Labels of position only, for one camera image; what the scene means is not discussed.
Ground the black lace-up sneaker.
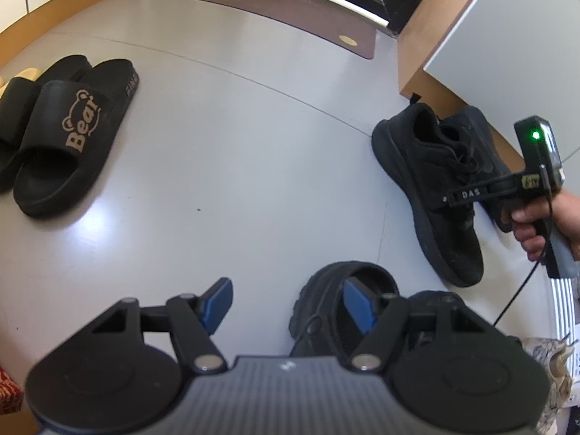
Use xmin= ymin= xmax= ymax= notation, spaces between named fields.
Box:
xmin=372 ymin=102 xmax=515 ymax=288

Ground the plain black slide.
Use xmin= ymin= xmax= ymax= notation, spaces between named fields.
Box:
xmin=0 ymin=54 xmax=94 ymax=193

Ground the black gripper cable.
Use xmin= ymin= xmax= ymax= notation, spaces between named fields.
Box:
xmin=492 ymin=163 xmax=556 ymax=327

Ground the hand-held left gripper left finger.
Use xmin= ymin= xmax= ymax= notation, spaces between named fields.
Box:
xmin=93 ymin=277 xmax=234 ymax=374

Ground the yellow slide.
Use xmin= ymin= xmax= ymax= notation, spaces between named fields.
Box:
xmin=0 ymin=67 xmax=42 ymax=98

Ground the red patterned box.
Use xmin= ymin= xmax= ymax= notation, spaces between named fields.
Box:
xmin=0 ymin=369 xmax=22 ymax=413

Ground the white shoe rack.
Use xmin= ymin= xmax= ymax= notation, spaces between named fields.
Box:
xmin=550 ymin=275 xmax=580 ymax=328

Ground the black chunky clog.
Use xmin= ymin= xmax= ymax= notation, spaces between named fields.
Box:
xmin=289 ymin=261 xmax=454 ymax=359

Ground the comic print sneaker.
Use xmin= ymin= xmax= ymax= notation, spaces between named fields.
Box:
xmin=521 ymin=333 xmax=580 ymax=422

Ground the black slide with bear print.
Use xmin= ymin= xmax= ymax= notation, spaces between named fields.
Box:
xmin=13 ymin=59 xmax=140 ymax=218

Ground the person's right hand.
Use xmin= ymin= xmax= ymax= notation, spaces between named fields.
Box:
xmin=513 ymin=188 xmax=580 ymax=261

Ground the brown door mat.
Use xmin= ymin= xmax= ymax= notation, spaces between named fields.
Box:
xmin=183 ymin=0 xmax=378 ymax=61

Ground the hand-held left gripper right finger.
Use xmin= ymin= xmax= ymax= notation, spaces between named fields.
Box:
xmin=343 ymin=279 xmax=490 ymax=374

